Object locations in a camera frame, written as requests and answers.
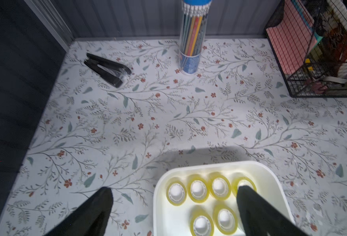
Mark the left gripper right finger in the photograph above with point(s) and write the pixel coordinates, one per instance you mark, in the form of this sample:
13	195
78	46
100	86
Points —
259	218

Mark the yellow transparent tape roll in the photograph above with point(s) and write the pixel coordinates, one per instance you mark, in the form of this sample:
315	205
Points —
176	193
201	224
197	188
225	219
219	186
242	181

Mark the white plastic storage box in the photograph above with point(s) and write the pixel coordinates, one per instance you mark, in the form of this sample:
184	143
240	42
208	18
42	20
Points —
170	220

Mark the blue-lidded colored pencil tube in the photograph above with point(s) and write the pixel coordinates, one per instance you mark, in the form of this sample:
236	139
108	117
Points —
192	33

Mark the black wire desk organizer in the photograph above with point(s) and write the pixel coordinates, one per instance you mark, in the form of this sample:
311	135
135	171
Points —
309	41

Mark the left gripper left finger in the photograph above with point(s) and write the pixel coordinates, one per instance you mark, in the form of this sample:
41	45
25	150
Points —
90	218

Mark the black stapler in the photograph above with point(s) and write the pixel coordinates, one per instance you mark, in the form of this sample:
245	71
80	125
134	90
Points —
112	72

